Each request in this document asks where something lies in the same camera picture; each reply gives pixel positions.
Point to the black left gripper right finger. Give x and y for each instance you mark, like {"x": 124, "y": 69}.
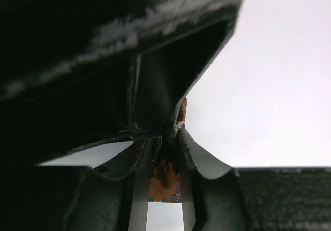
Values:
{"x": 216, "y": 196}

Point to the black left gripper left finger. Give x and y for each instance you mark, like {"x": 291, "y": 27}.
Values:
{"x": 113, "y": 196}

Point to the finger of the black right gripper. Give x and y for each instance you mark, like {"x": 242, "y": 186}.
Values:
{"x": 76, "y": 73}

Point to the orange floral tie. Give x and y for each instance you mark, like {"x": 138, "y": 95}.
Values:
{"x": 165, "y": 182}

